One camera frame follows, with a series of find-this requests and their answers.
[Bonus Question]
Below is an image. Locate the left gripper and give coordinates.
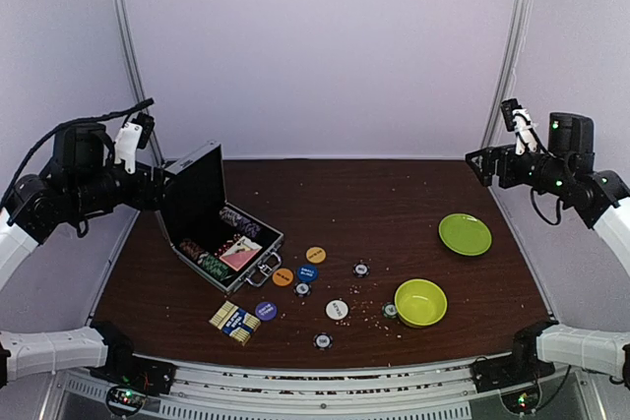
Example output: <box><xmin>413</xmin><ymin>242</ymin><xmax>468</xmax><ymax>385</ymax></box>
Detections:
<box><xmin>69</xmin><ymin>156</ymin><xmax>179</xmax><ymax>217</ymax></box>

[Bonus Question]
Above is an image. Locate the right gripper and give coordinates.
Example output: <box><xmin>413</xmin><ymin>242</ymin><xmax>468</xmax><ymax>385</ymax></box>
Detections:
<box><xmin>466</xmin><ymin>143</ymin><xmax>571</xmax><ymax>196</ymax></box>

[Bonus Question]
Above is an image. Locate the aluminium poker case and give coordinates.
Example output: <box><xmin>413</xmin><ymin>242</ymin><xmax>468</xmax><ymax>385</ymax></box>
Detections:
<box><xmin>157</xmin><ymin>142</ymin><xmax>284</xmax><ymax>294</ymax></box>

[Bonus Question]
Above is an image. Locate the blue gold card deck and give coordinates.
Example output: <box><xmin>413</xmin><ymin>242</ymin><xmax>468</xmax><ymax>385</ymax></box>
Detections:
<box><xmin>209</xmin><ymin>301</ymin><xmax>262</xmax><ymax>346</ymax></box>

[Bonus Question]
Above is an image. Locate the orange big blind button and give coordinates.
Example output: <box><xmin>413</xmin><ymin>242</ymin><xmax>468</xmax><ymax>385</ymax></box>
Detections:
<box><xmin>272</xmin><ymin>268</ymin><xmax>294</xmax><ymax>287</ymax></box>

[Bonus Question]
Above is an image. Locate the purple button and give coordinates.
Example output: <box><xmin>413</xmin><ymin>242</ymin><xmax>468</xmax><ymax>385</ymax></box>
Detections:
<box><xmin>255</xmin><ymin>301</ymin><xmax>278</xmax><ymax>322</ymax></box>

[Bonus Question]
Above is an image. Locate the yellow dealer button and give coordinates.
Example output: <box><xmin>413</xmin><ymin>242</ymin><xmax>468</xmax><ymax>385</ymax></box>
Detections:
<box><xmin>305</xmin><ymin>246</ymin><xmax>327</xmax><ymax>265</ymax></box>

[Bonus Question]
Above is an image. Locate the blue small blind button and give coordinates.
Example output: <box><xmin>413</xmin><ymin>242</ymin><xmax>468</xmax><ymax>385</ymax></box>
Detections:
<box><xmin>296</xmin><ymin>265</ymin><xmax>319</xmax><ymax>283</ymax></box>

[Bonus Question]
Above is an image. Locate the purple 500 chip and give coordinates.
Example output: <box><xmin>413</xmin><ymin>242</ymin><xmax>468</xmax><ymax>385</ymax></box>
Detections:
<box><xmin>313</xmin><ymin>332</ymin><xmax>334</xmax><ymax>350</ymax></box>
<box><xmin>352</xmin><ymin>262</ymin><xmax>370</xmax><ymax>278</ymax></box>
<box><xmin>293</xmin><ymin>282</ymin><xmax>312</xmax><ymax>298</ymax></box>

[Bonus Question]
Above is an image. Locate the white dealer button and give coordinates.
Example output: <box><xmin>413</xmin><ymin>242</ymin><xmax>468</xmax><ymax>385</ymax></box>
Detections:
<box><xmin>325</xmin><ymin>299</ymin><xmax>349</xmax><ymax>321</ymax></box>

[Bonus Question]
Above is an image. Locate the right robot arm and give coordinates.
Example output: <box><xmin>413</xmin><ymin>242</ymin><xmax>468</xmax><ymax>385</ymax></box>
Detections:
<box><xmin>466</xmin><ymin>100</ymin><xmax>629</xmax><ymax>390</ymax></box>

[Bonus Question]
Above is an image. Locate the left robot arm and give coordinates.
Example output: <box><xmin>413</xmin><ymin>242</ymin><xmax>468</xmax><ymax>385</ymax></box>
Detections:
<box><xmin>1</xmin><ymin>98</ymin><xmax>166</xmax><ymax>387</ymax></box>

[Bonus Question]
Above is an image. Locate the green plate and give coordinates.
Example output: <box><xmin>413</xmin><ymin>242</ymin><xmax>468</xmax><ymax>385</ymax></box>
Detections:
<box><xmin>438</xmin><ymin>213</ymin><xmax>492</xmax><ymax>257</ymax></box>

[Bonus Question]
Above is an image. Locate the pink playing card deck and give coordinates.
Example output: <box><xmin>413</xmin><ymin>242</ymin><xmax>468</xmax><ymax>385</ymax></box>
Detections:
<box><xmin>220</xmin><ymin>236</ymin><xmax>262</xmax><ymax>271</ymax></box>

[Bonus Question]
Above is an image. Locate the green bowl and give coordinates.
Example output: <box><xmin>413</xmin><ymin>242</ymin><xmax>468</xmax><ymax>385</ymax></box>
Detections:
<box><xmin>394</xmin><ymin>278</ymin><xmax>448</xmax><ymax>328</ymax></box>

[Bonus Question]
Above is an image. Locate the green poker chip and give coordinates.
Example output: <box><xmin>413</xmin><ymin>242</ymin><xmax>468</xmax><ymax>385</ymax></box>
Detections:
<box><xmin>382</xmin><ymin>302</ymin><xmax>398</xmax><ymax>319</ymax></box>

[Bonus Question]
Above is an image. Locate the purple 500 chip front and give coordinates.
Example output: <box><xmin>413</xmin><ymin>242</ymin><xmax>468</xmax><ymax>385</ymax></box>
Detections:
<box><xmin>313</xmin><ymin>332</ymin><xmax>334</xmax><ymax>350</ymax></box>

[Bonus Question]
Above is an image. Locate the right frame post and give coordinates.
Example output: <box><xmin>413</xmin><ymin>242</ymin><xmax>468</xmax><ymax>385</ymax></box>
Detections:
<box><xmin>481</xmin><ymin>0</ymin><xmax>533</xmax><ymax>148</ymax></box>

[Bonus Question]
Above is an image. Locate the frame post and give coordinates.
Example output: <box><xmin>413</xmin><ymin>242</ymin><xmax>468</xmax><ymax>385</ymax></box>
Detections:
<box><xmin>481</xmin><ymin>0</ymin><xmax>533</xmax><ymax>148</ymax></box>
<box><xmin>101</xmin><ymin>0</ymin><xmax>166</xmax><ymax>165</ymax></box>

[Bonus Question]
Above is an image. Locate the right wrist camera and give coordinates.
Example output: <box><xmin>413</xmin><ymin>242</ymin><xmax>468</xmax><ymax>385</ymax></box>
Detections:
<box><xmin>500</xmin><ymin>98</ymin><xmax>539</xmax><ymax>155</ymax></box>

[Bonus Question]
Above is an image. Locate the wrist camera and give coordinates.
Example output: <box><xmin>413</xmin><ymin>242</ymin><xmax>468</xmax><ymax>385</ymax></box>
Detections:
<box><xmin>500</xmin><ymin>98</ymin><xmax>539</xmax><ymax>155</ymax></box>
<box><xmin>114</xmin><ymin>112</ymin><xmax>155</xmax><ymax>175</ymax></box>

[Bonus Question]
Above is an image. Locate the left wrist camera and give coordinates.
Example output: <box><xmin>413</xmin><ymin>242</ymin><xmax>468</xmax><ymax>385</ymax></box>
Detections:
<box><xmin>114</xmin><ymin>112</ymin><xmax>155</xmax><ymax>175</ymax></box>

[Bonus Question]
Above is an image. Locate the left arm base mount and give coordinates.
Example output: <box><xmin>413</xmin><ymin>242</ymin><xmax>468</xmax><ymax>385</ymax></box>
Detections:
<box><xmin>89</xmin><ymin>322</ymin><xmax>176</xmax><ymax>419</ymax></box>

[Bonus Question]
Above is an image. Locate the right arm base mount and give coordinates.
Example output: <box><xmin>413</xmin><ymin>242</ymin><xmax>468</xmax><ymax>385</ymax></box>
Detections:
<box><xmin>471</xmin><ymin>321</ymin><xmax>556</xmax><ymax>416</ymax></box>

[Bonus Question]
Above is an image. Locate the left frame post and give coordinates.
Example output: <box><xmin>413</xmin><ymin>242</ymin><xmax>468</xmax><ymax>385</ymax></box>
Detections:
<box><xmin>101</xmin><ymin>0</ymin><xmax>166</xmax><ymax>165</ymax></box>

